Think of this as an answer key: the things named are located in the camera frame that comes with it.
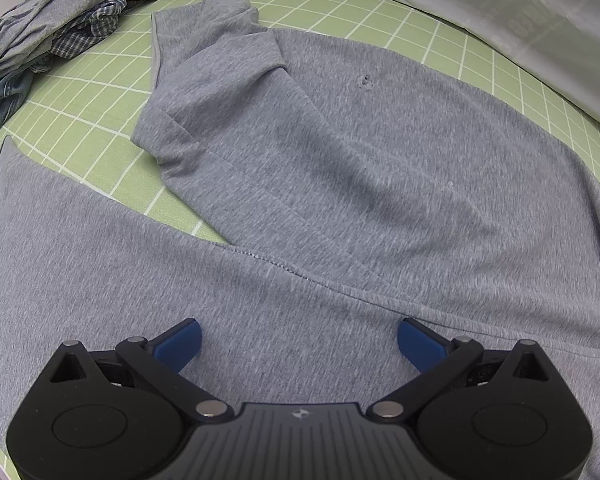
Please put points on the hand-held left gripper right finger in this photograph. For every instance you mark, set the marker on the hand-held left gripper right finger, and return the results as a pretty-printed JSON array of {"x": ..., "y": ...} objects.
[{"x": 416, "y": 342}]

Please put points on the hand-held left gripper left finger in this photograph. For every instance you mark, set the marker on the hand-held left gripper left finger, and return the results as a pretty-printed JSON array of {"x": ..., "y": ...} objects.
[{"x": 182, "y": 341}]

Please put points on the grey sweatshirt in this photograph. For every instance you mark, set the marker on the grey sweatshirt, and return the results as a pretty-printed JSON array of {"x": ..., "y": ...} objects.
[{"x": 330, "y": 200}]

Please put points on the pile of crumpled clothes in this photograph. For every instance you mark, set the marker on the pile of crumpled clothes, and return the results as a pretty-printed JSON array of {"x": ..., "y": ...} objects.
[{"x": 35, "y": 15}]

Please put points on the blue denim jeans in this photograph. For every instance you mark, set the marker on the blue denim jeans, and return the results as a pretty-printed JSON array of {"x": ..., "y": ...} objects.
[{"x": 0, "y": 97}]

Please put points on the plaid shirt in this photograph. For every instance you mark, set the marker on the plaid shirt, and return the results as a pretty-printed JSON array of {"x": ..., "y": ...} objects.
[{"x": 87, "y": 27}]

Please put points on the white carrot print pillow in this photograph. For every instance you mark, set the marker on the white carrot print pillow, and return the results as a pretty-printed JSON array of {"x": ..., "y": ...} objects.
[{"x": 505, "y": 5}]

